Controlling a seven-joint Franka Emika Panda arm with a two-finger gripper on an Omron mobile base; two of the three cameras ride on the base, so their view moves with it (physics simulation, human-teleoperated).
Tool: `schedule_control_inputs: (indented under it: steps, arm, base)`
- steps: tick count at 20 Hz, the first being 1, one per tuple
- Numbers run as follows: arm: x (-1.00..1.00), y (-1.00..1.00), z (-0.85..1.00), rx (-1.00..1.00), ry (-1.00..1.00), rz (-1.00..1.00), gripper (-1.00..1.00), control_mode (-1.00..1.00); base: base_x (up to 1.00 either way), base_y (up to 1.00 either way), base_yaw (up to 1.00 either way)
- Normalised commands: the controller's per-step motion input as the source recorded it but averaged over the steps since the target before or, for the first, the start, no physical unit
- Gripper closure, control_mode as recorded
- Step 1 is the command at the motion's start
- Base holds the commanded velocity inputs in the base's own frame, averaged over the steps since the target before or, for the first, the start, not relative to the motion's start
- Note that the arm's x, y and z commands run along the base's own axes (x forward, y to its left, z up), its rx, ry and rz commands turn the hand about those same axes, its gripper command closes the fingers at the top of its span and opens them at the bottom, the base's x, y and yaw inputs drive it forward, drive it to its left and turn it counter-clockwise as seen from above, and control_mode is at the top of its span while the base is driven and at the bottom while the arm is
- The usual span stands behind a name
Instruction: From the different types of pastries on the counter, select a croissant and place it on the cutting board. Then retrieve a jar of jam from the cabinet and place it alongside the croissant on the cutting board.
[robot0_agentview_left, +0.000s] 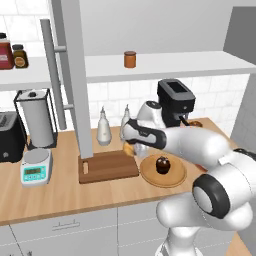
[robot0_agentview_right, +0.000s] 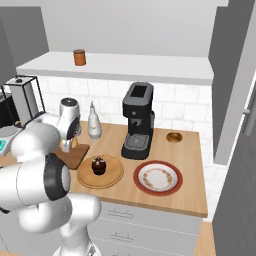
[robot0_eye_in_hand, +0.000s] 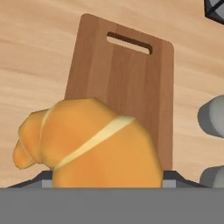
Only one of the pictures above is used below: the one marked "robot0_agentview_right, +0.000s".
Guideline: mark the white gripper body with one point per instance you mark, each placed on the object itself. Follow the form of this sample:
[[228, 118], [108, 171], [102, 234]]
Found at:
[[66, 145]]

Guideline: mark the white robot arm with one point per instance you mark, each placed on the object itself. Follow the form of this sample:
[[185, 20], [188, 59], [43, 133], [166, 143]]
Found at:
[[31, 185]]

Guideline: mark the golden croissant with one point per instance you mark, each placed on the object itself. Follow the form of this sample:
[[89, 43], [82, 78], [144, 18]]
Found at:
[[75, 142]]

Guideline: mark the brown cutting board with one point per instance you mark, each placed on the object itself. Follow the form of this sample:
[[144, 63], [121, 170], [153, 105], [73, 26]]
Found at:
[[76, 156]]

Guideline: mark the round wooden board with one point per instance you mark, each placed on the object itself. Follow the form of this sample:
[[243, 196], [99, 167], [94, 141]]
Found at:
[[111, 175]]

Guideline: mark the orange-brown jar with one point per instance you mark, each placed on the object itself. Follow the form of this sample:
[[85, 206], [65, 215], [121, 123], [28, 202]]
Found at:
[[79, 58]]

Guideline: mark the grey open cabinet door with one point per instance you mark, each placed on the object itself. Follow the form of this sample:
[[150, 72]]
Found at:
[[236, 200]]

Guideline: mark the white bottle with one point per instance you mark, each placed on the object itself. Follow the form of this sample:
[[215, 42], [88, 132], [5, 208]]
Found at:
[[94, 125]]

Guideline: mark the chocolate cupcake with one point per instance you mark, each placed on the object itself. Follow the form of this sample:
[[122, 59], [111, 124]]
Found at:
[[99, 166]]

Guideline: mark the small brown pastry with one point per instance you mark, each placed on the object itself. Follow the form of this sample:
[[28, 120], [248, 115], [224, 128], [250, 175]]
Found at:
[[17, 123]]

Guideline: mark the white kitchen scale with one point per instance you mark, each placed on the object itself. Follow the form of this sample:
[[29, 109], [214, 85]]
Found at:
[[5, 138]]

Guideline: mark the black appliance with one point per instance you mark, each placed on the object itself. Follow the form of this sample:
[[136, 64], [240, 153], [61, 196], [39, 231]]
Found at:
[[6, 111]]

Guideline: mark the black coffee machine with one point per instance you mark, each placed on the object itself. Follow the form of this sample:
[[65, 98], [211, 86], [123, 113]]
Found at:
[[138, 116]]

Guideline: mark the red-rimmed white plate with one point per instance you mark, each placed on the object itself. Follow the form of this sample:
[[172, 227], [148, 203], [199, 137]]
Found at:
[[158, 178]]

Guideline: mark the small wooden bowl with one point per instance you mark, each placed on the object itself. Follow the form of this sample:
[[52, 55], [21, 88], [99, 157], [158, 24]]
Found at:
[[174, 137]]

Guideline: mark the grey drawer front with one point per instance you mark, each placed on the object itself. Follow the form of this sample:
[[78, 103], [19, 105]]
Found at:
[[156, 216], [150, 241]]

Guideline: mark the white wall shelf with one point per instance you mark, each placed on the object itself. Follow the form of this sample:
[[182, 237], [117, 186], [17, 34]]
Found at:
[[133, 68]]

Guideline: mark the grey wall cabinet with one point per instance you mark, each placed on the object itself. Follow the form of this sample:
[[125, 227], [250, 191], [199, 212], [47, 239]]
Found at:
[[23, 33], [226, 66]]

